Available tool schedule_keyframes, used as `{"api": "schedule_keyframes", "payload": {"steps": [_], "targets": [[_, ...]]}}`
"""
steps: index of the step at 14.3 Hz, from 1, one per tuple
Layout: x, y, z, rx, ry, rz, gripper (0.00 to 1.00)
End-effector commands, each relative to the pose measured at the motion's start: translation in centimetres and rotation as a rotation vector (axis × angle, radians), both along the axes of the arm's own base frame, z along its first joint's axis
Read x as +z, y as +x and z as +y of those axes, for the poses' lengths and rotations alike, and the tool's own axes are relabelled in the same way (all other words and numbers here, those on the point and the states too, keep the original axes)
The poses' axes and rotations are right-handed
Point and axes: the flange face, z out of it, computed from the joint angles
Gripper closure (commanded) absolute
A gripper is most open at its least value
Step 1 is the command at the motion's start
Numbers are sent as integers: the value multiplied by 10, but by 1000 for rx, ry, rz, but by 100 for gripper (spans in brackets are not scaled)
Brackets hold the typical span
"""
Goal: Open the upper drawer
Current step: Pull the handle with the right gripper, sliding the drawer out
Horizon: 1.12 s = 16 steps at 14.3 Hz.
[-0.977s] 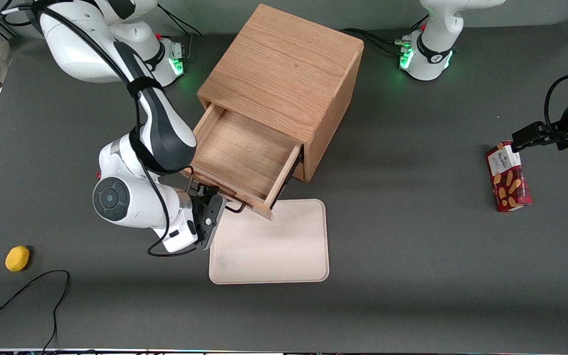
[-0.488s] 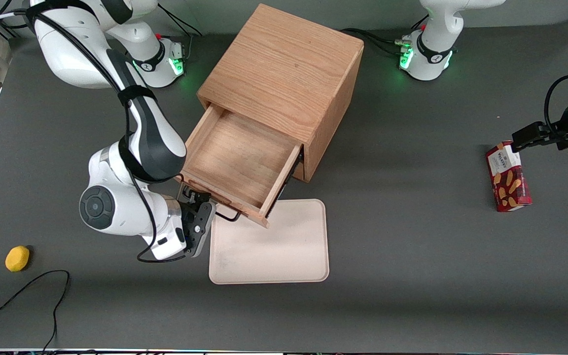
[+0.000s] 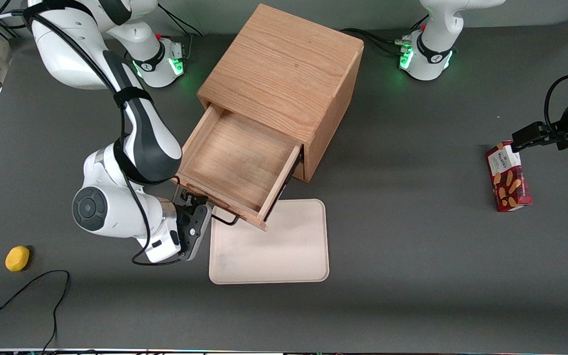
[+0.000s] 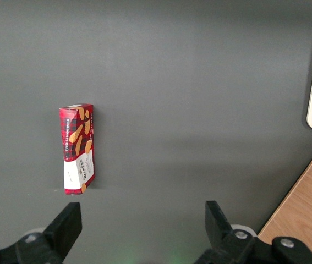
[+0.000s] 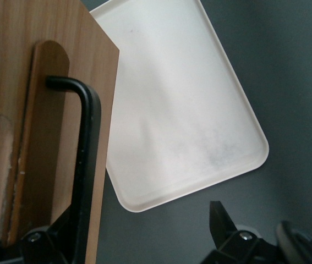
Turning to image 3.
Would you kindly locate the red shortbread cookie box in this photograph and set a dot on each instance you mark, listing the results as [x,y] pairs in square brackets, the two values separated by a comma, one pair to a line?
[508,180]

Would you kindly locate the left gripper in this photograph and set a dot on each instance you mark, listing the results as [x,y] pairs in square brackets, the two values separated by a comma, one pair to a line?
[563,136]

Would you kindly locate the white rectangular plastic tray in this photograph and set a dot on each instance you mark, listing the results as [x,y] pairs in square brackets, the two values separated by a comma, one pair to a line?
[289,246]

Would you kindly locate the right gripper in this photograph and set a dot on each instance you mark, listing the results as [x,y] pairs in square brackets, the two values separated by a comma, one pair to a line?
[184,211]

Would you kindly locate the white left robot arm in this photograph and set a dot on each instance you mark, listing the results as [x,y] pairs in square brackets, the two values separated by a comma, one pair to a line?
[432,54]

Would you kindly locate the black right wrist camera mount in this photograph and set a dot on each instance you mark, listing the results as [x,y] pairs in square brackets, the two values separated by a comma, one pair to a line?
[193,231]

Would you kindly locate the yellow lemon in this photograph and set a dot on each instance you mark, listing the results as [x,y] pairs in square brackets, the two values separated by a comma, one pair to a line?
[17,259]

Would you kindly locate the oak wooden drawer cabinet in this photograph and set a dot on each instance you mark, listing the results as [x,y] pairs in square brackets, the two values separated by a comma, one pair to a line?
[289,64]

